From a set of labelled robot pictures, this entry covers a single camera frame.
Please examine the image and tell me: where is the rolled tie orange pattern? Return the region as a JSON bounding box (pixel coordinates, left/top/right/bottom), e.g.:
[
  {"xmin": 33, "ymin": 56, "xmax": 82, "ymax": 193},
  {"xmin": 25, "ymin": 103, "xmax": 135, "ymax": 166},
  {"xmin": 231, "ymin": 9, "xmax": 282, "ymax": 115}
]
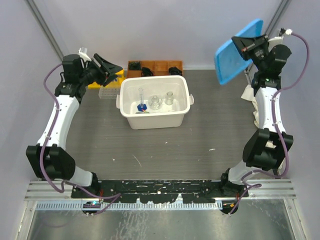
[{"xmin": 141, "ymin": 67, "xmax": 154, "ymax": 77}]

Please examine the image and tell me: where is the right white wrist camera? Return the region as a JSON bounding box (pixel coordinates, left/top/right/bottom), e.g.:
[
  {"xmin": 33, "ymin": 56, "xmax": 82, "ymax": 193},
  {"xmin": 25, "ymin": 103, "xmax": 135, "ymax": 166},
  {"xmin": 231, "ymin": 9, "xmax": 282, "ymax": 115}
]
[{"xmin": 268, "ymin": 36, "xmax": 284, "ymax": 49}]

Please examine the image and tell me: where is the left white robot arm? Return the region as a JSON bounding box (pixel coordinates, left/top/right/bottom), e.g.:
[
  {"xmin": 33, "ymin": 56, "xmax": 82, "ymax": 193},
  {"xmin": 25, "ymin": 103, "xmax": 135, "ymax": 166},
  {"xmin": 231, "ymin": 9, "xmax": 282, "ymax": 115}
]
[{"xmin": 26, "ymin": 53, "xmax": 122, "ymax": 198}]

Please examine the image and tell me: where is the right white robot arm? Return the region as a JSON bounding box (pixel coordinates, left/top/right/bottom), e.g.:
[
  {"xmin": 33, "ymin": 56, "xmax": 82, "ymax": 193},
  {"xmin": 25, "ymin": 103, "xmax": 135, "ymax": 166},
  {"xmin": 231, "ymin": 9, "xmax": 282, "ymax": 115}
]
[{"xmin": 219, "ymin": 34, "xmax": 294, "ymax": 197}]

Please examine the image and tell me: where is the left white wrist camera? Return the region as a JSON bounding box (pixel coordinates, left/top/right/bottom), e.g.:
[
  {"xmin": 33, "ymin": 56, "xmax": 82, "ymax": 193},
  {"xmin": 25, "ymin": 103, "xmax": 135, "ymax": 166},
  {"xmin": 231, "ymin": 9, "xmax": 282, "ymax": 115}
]
[{"xmin": 78, "ymin": 47, "xmax": 92, "ymax": 62}]

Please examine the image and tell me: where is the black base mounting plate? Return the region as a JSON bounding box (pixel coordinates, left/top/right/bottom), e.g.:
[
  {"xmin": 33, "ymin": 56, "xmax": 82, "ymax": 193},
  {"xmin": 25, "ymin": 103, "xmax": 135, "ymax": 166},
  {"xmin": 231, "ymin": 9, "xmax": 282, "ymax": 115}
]
[{"xmin": 72, "ymin": 178, "xmax": 250, "ymax": 204}]

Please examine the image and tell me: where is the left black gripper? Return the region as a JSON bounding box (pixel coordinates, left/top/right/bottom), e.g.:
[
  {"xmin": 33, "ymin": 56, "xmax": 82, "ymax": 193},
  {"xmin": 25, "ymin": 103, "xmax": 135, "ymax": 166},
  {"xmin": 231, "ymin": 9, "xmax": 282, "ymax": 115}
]
[{"xmin": 79, "ymin": 54, "xmax": 123, "ymax": 87}]

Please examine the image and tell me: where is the rolled tie blue pattern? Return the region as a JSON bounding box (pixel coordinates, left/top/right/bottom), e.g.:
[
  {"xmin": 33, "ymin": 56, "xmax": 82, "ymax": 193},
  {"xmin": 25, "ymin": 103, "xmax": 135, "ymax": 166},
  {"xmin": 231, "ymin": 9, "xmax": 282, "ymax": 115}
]
[{"xmin": 168, "ymin": 66, "xmax": 183, "ymax": 76}]

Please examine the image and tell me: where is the white plastic tub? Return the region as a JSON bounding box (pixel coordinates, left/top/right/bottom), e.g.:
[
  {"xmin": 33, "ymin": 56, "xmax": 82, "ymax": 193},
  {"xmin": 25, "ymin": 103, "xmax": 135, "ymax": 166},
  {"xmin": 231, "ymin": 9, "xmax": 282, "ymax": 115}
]
[{"xmin": 116, "ymin": 75, "xmax": 194, "ymax": 130}]

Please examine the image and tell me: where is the cream cloth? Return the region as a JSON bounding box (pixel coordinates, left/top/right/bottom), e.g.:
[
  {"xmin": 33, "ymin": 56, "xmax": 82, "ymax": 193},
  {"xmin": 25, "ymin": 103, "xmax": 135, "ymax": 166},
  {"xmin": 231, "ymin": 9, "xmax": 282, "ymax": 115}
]
[{"xmin": 241, "ymin": 84, "xmax": 259, "ymax": 128}]

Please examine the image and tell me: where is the rolled tie top left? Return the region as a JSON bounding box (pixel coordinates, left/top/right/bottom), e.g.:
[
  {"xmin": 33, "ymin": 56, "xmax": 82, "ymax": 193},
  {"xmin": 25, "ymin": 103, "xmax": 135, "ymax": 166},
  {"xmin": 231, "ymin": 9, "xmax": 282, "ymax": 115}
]
[{"xmin": 128, "ymin": 61, "xmax": 142, "ymax": 71}]

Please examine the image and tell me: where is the yellow test tube rack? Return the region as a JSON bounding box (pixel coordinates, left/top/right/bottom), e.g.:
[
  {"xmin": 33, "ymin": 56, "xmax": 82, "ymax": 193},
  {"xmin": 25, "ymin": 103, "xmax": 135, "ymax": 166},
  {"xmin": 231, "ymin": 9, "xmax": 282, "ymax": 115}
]
[{"xmin": 88, "ymin": 69, "xmax": 125, "ymax": 89}]

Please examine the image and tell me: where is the clear glass flask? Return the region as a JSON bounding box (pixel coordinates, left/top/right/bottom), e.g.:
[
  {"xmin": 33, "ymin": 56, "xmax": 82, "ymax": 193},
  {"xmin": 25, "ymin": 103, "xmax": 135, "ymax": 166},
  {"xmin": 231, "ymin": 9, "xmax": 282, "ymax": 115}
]
[
  {"xmin": 165, "ymin": 91, "xmax": 174, "ymax": 106},
  {"xmin": 148, "ymin": 95, "xmax": 163, "ymax": 110}
]

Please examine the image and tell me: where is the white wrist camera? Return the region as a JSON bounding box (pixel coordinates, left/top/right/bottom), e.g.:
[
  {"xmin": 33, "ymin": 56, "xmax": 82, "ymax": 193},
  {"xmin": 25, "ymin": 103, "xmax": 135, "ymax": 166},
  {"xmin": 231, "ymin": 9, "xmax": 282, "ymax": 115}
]
[
  {"xmin": 268, "ymin": 36, "xmax": 284, "ymax": 49},
  {"xmin": 78, "ymin": 47, "xmax": 92, "ymax": 62}
]

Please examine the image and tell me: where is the clear well plate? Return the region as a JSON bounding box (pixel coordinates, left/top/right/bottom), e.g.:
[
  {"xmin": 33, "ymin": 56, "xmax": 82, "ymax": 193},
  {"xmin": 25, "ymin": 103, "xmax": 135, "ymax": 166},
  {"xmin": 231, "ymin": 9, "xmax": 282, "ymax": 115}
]
[{"xmin": 98, "ymin": 87, "xmax": 120, "ymax": 99}]

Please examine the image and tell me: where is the blue plastic lid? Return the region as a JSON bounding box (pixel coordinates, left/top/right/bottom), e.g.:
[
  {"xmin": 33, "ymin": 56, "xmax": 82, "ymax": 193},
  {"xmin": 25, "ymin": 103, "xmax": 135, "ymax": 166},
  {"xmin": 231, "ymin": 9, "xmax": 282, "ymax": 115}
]
[{"xmin": 214, "ymin": 18, "xmax": 264, "ymax": 86}]

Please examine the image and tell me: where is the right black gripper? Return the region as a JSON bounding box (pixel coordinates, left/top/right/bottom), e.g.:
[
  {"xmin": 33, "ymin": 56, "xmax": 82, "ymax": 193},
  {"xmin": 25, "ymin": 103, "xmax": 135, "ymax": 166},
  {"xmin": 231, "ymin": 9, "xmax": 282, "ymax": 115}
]
[{"xmin": 230, "ymin": 33, "xmax": 269, "ymax": 73}]

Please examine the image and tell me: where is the wooden compartment tray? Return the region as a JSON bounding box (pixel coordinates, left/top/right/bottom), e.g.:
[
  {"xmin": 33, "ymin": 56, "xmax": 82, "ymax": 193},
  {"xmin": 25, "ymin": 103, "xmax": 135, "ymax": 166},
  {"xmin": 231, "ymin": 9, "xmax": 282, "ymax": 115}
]
[{"xmin": 126, "ymin": 60, "xmax": 185, "ymax": 78}]

